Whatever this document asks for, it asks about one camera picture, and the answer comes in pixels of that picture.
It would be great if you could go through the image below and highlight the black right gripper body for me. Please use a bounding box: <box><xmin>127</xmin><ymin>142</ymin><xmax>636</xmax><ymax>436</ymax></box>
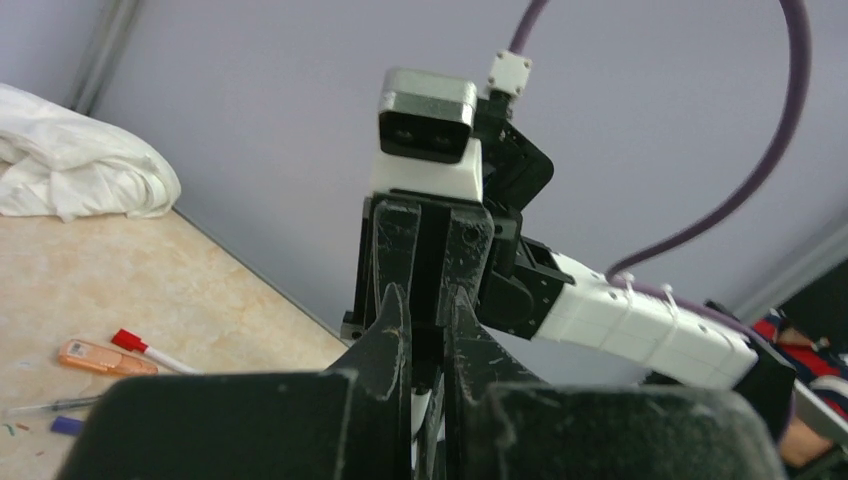
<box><xmin>341</xmin><ymin>93</ymin><xmax>575</xmax><ymax>340</ymax></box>

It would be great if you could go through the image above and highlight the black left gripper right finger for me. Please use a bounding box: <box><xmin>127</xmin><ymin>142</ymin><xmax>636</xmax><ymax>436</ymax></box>
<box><xmin>443</xmin><ymin>286</ymin><xmax>786</xmax><ymax>479</ymax></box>

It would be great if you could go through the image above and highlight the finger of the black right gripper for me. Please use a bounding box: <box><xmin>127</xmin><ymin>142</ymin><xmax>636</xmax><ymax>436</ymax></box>
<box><xmin>371</xmin><ymin>200</ymin><xmax>422</xmax><ymax>312</ymax></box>
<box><xmin>437</xmin><ymin>205</ymin><xmax>494</xmax><ymax>327</ymax></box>

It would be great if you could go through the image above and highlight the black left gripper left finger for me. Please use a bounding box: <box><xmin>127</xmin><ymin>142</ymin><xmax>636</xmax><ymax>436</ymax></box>
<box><xmin>58</xmin><ymin>284</ymin><xmax>412</xmax><ymax>479</ymax></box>

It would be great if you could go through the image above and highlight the white red-cap marker pen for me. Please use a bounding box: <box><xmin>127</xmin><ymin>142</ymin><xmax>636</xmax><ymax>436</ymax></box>
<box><xmin>111</xmin><ymin>329</ymin><xmax>203</xmax><ymax>375</ymax></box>

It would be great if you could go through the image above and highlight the orange highlighter pen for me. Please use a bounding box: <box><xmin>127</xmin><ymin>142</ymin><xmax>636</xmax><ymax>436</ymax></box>
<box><xmin>57</xmin><ymin>339</ymin><xmax>159</xmax><ymax>377</ymax></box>

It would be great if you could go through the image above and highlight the white purple-tip marker pen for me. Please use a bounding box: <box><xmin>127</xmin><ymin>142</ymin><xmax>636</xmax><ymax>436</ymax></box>
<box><xmin>49</xmin><ymin>416</ymin><xmax>85</xmax><ymax>437</ymax></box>

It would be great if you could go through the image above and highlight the thin black pen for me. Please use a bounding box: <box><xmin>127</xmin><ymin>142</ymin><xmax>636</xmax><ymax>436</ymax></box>
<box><xmin>4</xmin><ymin>395</ymin><xmax>102</xmax><ymax>417</ymax></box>

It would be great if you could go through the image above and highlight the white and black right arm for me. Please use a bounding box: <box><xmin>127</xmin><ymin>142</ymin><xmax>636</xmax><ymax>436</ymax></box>
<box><xmin>343</xmin><ymin>93</ymin><xmax>794</xmax><ymax>437</ymax></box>

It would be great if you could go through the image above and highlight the white crumpled cloth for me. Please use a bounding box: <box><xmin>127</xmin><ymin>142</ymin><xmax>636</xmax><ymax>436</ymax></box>
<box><xmin>1</xmin><ymin>84</ymin><xmax>182</xmax><ymax>222</ymax></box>

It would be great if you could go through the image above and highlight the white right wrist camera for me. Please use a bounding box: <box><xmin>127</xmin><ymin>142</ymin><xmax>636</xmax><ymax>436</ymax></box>
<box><xmin>370</xmin><ymin>67</ymin><xmax>483</xmax><ymax>204</ymax></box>

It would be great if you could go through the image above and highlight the aluminium frame rail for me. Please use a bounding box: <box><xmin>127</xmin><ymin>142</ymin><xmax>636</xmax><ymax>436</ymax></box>
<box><xmin>733</xmin><ymin>209</ymin><xmax>847</xmax><ymax>324</ymax></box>

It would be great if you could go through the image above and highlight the aluminium corner post right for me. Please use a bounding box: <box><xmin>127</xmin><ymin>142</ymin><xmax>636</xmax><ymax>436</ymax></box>
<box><xmin>64</xmin><ymin>0</ymin><xmax>145</xmax><ymax>116</ymax></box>

